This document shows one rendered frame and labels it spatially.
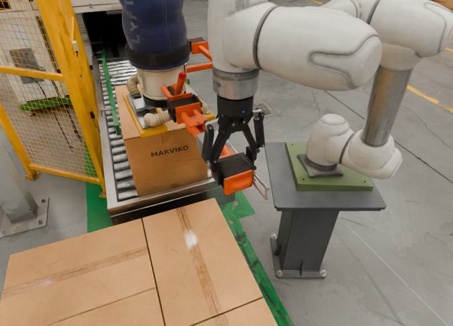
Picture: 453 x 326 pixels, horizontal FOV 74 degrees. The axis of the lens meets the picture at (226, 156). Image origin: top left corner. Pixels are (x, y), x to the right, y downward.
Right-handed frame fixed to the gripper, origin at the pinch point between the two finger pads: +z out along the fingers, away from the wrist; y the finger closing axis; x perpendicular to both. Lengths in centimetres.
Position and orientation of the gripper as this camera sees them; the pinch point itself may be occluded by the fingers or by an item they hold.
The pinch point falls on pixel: (233, 168)
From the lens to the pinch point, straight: 73.9
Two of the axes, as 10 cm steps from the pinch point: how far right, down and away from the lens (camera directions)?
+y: -9.1, 2.6, -3.3
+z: 0.0, 7.9, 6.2
